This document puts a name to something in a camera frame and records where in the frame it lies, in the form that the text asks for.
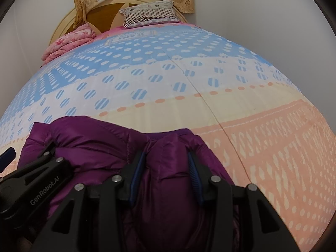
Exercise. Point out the patterned bed sheet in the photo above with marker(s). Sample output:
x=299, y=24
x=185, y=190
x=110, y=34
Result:
x=183, y=97

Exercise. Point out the striped pillow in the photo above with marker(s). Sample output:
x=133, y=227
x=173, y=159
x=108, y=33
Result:
x=152, y=14

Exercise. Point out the pink folded blanket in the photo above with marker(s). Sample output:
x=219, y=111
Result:
x=68, y=42

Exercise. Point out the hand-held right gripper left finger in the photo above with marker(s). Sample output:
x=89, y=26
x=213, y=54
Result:
x=136, y=173

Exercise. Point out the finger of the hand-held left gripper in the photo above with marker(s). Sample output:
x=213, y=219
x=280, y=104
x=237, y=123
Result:
x=39, y=161
x=7, y=157

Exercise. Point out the wooden headboard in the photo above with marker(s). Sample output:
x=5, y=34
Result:
x=107, y=18

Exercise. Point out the purple puffer jacket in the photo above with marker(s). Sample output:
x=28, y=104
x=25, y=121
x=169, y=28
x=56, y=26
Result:
x=170, y=162

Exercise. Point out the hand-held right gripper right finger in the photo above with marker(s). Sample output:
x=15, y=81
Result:
x=195, y=181

